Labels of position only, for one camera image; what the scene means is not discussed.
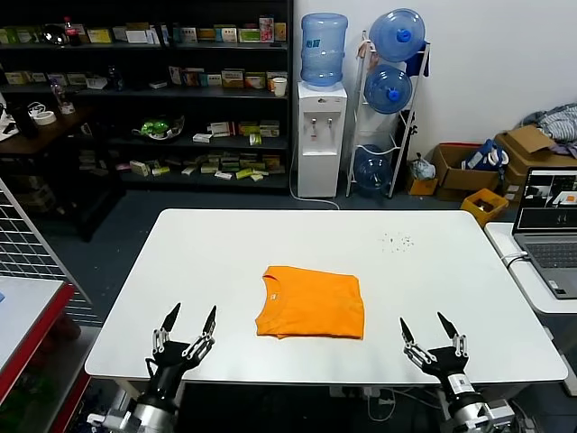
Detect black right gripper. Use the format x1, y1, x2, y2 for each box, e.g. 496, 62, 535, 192
398, 310, 480, 403

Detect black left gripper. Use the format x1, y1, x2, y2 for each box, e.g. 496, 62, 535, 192
144, 301, 218, 402

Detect orange t-shirt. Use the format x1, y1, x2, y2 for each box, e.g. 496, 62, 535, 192
254, 265, 365, 342

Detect pile of grey clothes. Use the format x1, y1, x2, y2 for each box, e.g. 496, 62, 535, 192
520, 103, 577, 159

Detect small dark crumbs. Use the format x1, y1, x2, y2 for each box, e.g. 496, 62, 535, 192
380, 232, 416, 253

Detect white power strip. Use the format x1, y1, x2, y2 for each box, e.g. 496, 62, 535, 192
328, 386, 375, 398

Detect small white side table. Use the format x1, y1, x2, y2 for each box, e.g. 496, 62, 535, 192
484, 221, 577, 316

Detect yellow plastic bin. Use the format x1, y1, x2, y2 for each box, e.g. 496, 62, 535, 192
460, 188, 509, 228

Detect small yellow cardboard box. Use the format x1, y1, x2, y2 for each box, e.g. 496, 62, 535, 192
408, 176, 439, 196

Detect grey laptop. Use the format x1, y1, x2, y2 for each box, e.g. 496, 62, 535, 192
512, 167, 577, 300

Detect open brown cardboard box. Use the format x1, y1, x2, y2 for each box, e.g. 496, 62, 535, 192
432, 143, 501, 202

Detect grey plastic bag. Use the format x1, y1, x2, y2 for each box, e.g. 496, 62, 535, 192
410, 152, 437, 180

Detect white table with red edge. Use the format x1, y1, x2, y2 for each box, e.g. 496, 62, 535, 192
0, 274, 94, 433

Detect blue water jug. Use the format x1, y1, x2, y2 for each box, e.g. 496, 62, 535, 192
369, 8, 427, 64
363, 64, 414, 115
353, 143, 393, 195

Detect green and white bag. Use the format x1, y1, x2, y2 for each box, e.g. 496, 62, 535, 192
132, 115, 186, 143

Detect large brown cardboard box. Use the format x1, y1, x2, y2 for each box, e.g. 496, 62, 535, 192
494, 125, 577, 199

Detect white water dispenser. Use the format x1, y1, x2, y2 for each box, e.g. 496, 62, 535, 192
296, 80, 349, 198

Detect dark wooden desk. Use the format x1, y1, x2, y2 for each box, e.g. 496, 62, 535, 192
0, 106, 114, 243

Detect black shelf unit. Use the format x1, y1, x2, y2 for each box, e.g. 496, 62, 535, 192
0, 0, 295, 196

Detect white metal jug rack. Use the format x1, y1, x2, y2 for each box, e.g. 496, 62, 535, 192
345, 29, 432, 199

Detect yellow white medicine box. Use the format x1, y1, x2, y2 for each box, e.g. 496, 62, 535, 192
221, 68, 246, 88

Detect black cup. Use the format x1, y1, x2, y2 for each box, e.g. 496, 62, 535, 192
11, 106, 40, 139

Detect clear plastic water bottle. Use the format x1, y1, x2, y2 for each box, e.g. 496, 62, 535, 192
49, 78, 67, 109

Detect upright blue water bottle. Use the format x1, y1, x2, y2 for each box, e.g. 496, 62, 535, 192
300, 12, 351, 88

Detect cola bottle red cap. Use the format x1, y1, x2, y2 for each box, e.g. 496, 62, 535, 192
64, 16, 83, 47

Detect shiny glass bowl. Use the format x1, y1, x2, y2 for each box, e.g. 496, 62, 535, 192
42, 24, 71, 46

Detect white power cord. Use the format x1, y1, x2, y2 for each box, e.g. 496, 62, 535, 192
365, 390, 398, 423

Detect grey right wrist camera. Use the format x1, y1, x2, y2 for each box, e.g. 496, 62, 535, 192
484, 400, 517, 426

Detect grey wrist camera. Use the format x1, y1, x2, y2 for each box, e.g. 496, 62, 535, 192
484, 400, 517, 426
86, 408, 142, 433

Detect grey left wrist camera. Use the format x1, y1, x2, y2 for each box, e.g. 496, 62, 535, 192
86, 408, 142, 433

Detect white dispenser hose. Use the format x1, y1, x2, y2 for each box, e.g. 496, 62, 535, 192
288, 152, 342, 211

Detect blue bag with white handles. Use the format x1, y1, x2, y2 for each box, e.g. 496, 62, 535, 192
463, 138, 510, 172

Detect white wire grid panel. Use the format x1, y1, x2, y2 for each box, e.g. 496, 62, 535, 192
0, 178, 94, 306

